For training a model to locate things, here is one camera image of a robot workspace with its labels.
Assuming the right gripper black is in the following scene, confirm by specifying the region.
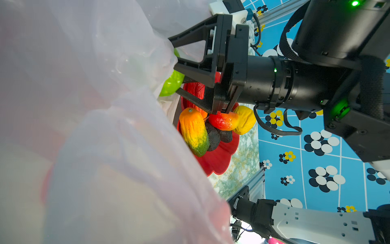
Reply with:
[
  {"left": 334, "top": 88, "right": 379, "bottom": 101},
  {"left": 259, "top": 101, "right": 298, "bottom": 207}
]
[{"left": 169, "top": 14, "right": 249, "bottom": 114}]

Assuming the green lime fruit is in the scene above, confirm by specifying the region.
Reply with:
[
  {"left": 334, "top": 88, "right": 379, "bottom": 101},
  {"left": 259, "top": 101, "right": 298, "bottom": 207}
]
[{"left": 158, "top": 48, "right": 186, "bottom": 98}]

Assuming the orange green papaya fruit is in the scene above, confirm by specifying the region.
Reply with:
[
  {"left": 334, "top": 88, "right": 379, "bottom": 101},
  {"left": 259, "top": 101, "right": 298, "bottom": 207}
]
[{"left": 179, "top": 108, "right": 210, "bottom": 157}]

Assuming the yellow lemon fruit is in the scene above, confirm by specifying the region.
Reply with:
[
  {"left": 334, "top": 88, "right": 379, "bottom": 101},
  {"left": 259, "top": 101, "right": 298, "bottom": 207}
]
[{"left": 233, "top": 105, "right": 257, "bottom": 135}]

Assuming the pink translucent plastic bag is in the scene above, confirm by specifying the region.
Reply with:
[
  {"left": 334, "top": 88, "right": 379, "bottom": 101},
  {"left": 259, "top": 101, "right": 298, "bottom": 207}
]
[{"left": 1, "top": 1, "right": 232, "bottom": 244}]

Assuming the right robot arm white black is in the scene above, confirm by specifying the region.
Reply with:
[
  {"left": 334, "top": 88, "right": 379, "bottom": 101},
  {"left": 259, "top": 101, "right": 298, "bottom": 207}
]
[{"left": 169, "top": 1, "right": 390, "bottom": 244}]

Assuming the dark avocado left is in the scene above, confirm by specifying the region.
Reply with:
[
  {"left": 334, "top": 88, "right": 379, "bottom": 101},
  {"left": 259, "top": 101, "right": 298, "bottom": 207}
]
[{"left": 205, "top": 122, "right": 220, "bottom": 151}]

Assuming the dark avocado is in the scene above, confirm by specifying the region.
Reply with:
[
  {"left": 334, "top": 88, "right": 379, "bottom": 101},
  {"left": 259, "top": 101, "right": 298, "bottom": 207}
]
[
  {"left": 205, "top": 122, "right": 220, "bottom": 151},
  {"left": 217, "top": 130, "right": 233, "bottom": 143}
]

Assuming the dark avocado right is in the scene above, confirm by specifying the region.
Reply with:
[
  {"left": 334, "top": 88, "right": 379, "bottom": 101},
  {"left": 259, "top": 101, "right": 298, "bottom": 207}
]
[{"left": 217, "top": 130, "right": 233, "bottom": 143}]

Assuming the red flower-shaped plate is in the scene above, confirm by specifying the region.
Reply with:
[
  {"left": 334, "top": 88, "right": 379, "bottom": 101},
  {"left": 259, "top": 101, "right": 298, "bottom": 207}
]
[{"left": 180, "top": 72, "right": 240, "bottom": 176}]

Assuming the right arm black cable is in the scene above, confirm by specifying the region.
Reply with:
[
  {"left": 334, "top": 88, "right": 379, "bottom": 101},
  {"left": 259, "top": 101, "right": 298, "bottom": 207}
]
[{"left": 249, "top": 13, "right": 303, "bottom": 137}]

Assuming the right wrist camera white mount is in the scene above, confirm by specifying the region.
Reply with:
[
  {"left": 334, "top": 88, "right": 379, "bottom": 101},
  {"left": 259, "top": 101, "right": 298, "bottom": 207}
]
[{"left": 208, "top": 0, "right": 255, "bottom": 34}]

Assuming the right aluminium corner post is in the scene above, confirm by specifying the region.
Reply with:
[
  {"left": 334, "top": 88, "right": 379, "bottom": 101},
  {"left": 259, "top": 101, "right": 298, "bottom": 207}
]
[{"left": 258, "top": 0, "right": 308, "bottom": 25}]

